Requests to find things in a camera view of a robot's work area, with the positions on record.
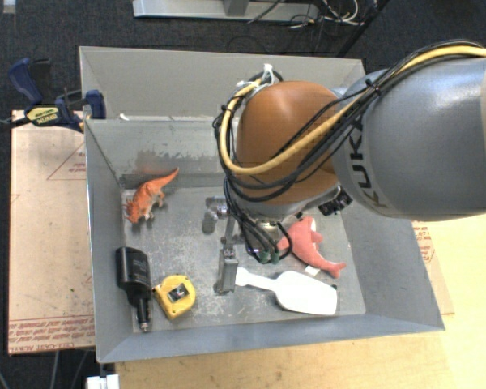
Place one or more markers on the yellow tape measure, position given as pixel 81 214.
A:
pixel 166 299

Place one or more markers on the black car charger adapter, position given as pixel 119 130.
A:
pixel 133 270

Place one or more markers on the grey metal bin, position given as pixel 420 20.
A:
pixel 186 249

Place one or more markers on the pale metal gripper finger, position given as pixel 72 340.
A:
pixel 210 221
pixel 228 276

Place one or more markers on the white plastic scoop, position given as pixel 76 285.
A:
pixel 303 295

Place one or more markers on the orange toy dinosaur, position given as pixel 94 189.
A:
pixel 146 196

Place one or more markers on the pink plush dolphin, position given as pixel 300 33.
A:
pixel 308 244

